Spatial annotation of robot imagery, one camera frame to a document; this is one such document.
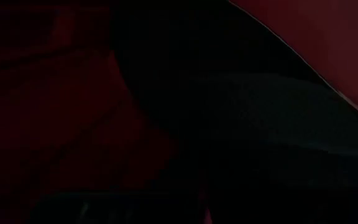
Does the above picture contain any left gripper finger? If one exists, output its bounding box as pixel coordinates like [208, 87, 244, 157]
[32, 191, 198, 224]

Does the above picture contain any red plastic storage bin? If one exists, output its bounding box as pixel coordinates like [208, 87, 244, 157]
[0, 0, 358, 224]

